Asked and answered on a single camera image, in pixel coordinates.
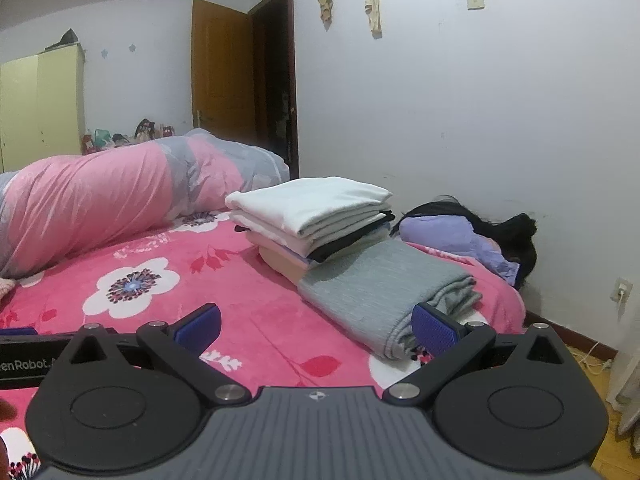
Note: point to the white sweatshirt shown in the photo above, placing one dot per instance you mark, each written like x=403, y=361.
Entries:
x=310, y=200

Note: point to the short beige hanging cloth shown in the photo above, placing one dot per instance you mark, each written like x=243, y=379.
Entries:
x=326, y=10

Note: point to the cream wall light switch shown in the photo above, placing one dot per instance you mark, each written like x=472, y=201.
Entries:
x=475, y=1

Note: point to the long beige hanging cloth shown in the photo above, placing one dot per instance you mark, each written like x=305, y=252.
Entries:
x=374, y=10

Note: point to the black folded garment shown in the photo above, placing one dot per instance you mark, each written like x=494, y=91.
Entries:
x=345, y=245

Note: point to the pink and grey duvet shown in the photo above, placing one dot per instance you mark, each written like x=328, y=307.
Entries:
x=100, y=195

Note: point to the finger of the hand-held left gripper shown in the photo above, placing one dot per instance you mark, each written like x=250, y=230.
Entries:
x=17, y=331

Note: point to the lavender crumpled cloth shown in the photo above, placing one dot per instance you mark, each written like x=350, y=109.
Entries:
x=440, y=230

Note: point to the clutter of small items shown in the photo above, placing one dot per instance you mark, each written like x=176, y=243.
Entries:
x=145, y=130

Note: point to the pale yellow wardrobe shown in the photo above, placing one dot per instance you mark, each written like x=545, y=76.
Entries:
x=45, y=110

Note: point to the white wall socket with charger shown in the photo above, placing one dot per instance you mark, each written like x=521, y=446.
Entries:
x=622, y=290

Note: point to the white curtain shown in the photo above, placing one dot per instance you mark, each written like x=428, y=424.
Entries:
x=627, y=385

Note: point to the pink folded garment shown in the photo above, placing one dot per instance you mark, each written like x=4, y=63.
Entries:
x=280, y=252

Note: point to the brown wooden door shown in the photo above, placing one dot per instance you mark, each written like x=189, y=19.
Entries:
x=225, y=70

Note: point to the beige folded garment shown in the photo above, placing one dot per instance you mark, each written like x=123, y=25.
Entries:
x=282, y=267

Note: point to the purple and black clothes heap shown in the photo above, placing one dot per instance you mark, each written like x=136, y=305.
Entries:
x=520, y=245

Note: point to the lavender folded garment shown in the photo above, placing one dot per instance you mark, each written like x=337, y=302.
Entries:
x=314, y=260

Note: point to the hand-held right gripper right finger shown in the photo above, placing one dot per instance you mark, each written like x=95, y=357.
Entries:
x=432, y=330

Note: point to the grey folded garment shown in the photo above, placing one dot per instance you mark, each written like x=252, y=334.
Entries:
x=380, y=285

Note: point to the pink floral blanket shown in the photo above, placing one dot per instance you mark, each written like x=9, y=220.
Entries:
x=260, y=310

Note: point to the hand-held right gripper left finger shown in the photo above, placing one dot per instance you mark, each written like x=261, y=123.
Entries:
x=202, y=327

